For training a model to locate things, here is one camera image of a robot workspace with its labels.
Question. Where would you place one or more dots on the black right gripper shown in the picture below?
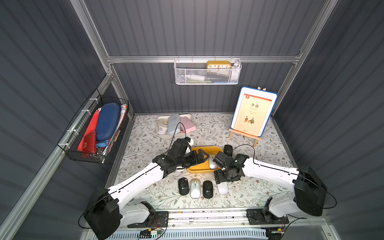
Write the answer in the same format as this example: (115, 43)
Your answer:
(221, 173)

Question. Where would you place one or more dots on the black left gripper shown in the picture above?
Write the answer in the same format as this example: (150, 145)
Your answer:
(193, 157)

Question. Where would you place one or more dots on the small white mouse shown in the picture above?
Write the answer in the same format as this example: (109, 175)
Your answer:
(212, 164)

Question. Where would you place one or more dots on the black mouse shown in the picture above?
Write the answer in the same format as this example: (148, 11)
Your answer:
(208, 189)
(228, 150)
(183, 186)

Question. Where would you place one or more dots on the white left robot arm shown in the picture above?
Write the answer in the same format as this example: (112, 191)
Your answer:
(107, 208)

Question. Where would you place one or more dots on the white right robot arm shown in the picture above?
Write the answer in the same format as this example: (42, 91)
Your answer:
(306, 192)

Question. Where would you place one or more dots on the yellow storage box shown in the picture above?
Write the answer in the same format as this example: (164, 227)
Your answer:
(208, 166)

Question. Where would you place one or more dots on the black mouse behind box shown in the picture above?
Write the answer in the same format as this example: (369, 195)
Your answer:
(228, 150)

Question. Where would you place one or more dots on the silver mouse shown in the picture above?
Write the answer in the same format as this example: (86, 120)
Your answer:
(195, 189)

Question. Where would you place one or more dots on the pink case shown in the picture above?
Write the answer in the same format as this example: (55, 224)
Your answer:
(187, 125)

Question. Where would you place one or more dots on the wooden easel stand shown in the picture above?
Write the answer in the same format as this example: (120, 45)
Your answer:
(244, 135)

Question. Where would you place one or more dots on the floral table mat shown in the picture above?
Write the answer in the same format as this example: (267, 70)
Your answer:
(212, 130)

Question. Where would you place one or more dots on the grey pencil case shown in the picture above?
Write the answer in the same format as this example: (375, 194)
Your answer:
(174, 124)

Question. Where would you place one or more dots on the white tape roll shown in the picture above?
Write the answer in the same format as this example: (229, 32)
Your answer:
(162, 125)

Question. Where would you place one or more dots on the beige book with red stripe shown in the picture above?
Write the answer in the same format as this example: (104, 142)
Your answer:
(251, 115)

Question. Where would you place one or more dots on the yellow clock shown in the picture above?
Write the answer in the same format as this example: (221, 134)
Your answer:
(219, 65)

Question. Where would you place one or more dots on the blue oval case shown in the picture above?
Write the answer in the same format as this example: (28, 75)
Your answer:
(107, 121)

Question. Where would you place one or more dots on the red folder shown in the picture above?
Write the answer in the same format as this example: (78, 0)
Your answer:
(88, 142)

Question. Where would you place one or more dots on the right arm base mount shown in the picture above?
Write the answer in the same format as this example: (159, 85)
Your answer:
(259, 217)

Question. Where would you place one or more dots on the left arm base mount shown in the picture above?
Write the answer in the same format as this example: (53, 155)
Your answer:
(154, 220)

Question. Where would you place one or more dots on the white wire wall basket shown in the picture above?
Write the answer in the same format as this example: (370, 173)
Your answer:
(190, 71)

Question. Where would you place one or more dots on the black wire side basket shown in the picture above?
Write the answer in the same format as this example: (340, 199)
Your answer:
(107, 150)

